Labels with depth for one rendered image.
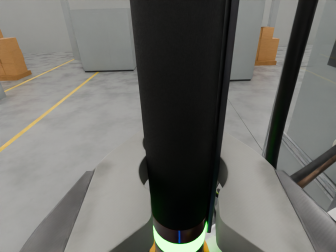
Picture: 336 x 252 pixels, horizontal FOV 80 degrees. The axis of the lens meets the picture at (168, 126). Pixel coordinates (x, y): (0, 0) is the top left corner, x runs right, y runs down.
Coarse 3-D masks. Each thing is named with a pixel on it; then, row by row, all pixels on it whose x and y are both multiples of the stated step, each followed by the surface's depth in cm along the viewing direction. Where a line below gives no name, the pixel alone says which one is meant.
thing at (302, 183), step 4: (332, 156) 28; (328, 160) 27; (332, 160) 27; (324, 164) 26; (328, 164) 27; (320, 168) 26; (324, 168) 26; (312, 172) 25; (316, 172) 25; (320, 172) 26; (308, 176) 24; (312, 176) 25; (316, 176) 25; (300, 180) 24; (304, 180) 24; (308, 180) 24; (300, 184) 24; (304, 184) 24
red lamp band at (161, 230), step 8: (152, 216) 12; (160, 224) 11; (200, 224) 11; (160, 232) 11; (168, 232) 11; (176, 232) 11; (184, 232) 11; (192, 232) 11; (200, 232) 12; (168, 240) 11; (176, 240) 11; (184, 240) 11
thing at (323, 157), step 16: (304, 0) 11; (304, 16) 11; (304, 32) 12; (288, 48) 12; (304, 48) 12; (288, 64) 13; (288, 80) 13; (288, 96) 14; (272, 128) 15; (272, 144) 16; (272, 160) 17; (320, 160) 25; (304, 176) 23
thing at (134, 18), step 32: (160, 0) 6; (192, 0) 6; (224, 0) 6; (160, 32) 6; (192, 32) 6; (160, 64) 7; (192, 64) 7; (160, 96) 7; (192, 96) 7; (160, 128) 8; (192, 128) 8; (160, 160) 9; (192, 160) 9; (160, 192) 10; (192, 192) 9; (192, 224) 11
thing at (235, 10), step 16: (224, 16) 7; (224, 32) 7; (224, 48) 7; (224, 64) 8; (224, 80) 8; (224, 96) 8; (224, 112) 8; (208, 192) 11; (208, 208) 11; (208, 224) 12
